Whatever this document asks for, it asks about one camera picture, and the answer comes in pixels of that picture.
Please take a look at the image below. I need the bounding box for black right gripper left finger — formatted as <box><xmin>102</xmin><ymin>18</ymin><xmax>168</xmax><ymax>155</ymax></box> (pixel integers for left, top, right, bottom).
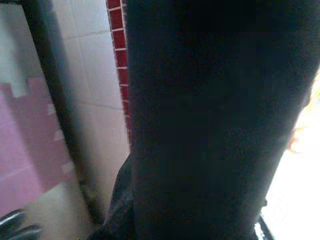
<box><xmin>0</xmin><ymin>209</ymin><xmax>43</xmax><ymax>240</ymax></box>

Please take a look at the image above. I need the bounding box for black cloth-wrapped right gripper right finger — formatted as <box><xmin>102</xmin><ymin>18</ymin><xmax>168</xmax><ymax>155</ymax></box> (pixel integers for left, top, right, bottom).
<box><xmin>88</xmin><ymin>0</ymin><xmax>320</xmax><ymax>240</ymax></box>

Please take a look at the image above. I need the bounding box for black broom handle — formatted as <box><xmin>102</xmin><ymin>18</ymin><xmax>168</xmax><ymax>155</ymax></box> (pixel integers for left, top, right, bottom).
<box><xmin>21</xmin><ymin>0</ymin><xmax>106</xmax><ymax>226</ymax></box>

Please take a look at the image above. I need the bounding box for pink flat panel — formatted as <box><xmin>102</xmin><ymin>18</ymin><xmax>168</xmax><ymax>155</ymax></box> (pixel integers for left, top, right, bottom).
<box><xmin>0</xmin><ymin>76</ymin><xmax>76</xmax><ymax>218</ymax></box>

